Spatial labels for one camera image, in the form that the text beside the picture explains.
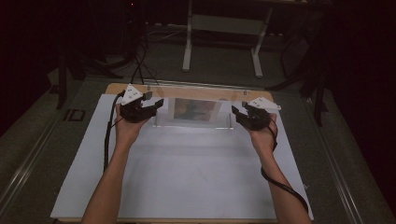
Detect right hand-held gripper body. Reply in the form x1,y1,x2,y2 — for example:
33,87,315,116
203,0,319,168
240,96,282,132

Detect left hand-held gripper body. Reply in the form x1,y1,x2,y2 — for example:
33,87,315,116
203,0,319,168
119,83,149,123

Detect person's right hand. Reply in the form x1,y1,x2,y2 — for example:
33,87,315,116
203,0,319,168
247,112,279,158

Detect person's left hand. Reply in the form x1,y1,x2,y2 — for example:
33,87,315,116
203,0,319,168
114,102,151,149

